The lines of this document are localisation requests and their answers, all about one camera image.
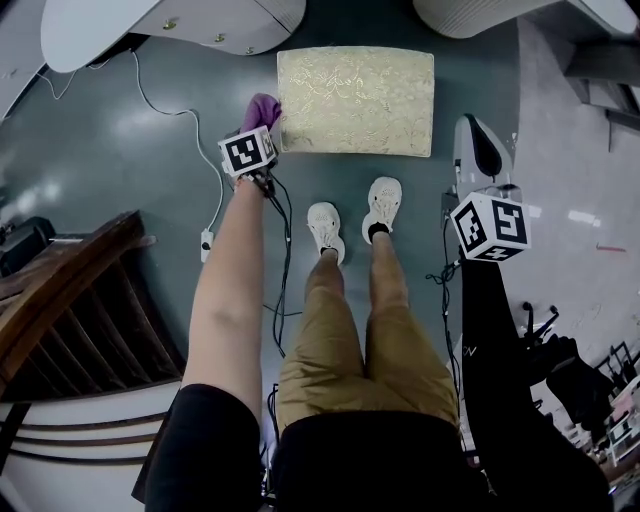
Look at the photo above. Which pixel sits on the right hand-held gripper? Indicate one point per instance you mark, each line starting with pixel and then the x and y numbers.
pixel 500 227

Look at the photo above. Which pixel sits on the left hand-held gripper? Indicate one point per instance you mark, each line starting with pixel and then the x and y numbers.
pixel 245 152

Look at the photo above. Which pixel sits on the purple wiping cloth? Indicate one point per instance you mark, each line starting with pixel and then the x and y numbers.
pixel 260 112

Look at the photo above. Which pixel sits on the cream upholstered footstool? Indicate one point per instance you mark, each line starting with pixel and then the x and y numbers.
pixel 355 100

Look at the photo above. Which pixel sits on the person's left forearm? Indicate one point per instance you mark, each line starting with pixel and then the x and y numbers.
pixel 227 300

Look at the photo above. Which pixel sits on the person's right forearm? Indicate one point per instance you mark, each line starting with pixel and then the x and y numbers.
pixel 492 330

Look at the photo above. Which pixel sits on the white curved desk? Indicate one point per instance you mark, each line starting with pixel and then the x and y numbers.
pixel 80 35

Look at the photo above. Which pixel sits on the white power strip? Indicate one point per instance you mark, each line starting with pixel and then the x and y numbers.
pixel 206 245

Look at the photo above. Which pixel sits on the person's right cream shoe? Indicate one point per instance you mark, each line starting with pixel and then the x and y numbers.
pixel 382 202

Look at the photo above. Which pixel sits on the person's right leg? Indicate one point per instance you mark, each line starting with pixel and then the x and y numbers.
pixel 389 272

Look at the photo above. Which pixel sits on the red floor tape strip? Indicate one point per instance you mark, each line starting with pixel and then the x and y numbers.
pixel 611 247

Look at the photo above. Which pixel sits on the small wooden side cabinet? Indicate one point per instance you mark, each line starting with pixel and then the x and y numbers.
pixel 600 60

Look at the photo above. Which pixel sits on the black backpack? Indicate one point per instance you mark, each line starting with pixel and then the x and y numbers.
pixel 125 47

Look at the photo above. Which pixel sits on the black office chair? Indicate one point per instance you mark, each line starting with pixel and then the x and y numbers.
pixel 580 380

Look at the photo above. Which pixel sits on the white panel with brown stripes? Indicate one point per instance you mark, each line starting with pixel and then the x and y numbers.
pixel 100 425

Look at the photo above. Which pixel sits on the person's black shirt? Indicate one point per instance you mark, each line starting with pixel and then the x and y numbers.
pixel 370 465

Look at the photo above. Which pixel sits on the dark wooden slatted frame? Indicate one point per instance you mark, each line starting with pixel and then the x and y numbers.
pixel 65 310

